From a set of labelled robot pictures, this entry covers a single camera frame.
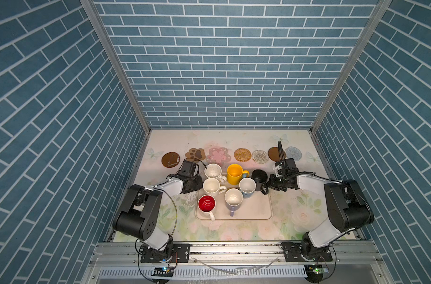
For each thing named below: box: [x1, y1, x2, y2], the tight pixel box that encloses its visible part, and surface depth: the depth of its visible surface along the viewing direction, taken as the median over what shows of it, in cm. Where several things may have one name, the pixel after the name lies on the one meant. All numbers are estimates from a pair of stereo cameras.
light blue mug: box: [238, 177, 257, 199], surface depth 87 cm
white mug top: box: [204, 163, 227, 183], surface depth 94 cm
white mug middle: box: [202, 177, 227, 196], surface depth 87 cm
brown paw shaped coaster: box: [184, 147, 206, 162], surface depth 110 cm
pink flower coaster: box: [205, 147, 232, 165], surface depth 110 cm
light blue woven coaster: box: [284, 146, 302, 161], surface depth 111 cm
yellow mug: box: [226, 163, 250, 186], surface depth 92 cm
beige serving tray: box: [195, 189, 273, 221], surface depth 88 cm
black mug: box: [251, 169, 269, 196], surface depth 91 cm
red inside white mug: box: [197, 194, 217, 222], surface depth 83 cm
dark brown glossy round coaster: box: [161, 151, 181, 169], surface depth 107 cm
